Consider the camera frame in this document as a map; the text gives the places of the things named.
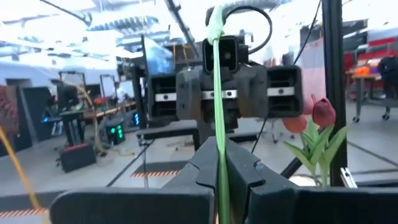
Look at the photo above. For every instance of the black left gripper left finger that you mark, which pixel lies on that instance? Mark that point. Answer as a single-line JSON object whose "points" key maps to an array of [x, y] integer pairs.
{"points": [[140, 205]]}

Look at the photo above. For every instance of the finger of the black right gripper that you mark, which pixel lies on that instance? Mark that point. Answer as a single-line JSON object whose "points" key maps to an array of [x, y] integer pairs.
{"points": [[252, 93], [189, 93]]}

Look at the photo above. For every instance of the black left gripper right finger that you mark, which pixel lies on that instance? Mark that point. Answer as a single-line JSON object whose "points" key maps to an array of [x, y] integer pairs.
{"points": [[311, 205]]}

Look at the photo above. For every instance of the black artificial tulip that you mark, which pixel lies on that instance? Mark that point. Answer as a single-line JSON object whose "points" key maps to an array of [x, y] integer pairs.
{"points": [[219, 124]]}

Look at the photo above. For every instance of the maroon artificial tulip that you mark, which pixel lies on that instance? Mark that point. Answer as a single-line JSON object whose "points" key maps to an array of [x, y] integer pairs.
{"points": [[323, 113], [295, 124]]}

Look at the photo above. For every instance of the black mat with striped edge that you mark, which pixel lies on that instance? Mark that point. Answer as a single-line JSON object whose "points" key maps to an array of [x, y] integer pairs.
{"points": [[155, 168]]}

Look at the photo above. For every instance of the computer with green lights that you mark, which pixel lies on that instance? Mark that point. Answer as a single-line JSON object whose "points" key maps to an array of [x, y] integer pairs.
{"points": [[116, 133]]}

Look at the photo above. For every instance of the black box with red top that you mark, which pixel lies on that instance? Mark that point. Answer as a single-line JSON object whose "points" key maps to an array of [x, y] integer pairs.
{"points": [[77, 157]]}

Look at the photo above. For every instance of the grey rolling table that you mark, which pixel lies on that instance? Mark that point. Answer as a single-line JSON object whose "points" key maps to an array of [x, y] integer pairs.
{"points": [[367, 81]]}

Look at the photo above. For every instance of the patterned red tapestry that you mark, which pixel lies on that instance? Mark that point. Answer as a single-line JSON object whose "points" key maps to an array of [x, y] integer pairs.
{"points": [[7, 109]]}

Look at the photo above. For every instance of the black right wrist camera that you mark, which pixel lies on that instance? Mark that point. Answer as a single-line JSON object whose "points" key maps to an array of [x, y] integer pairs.
{"points": [[228, 56]]}

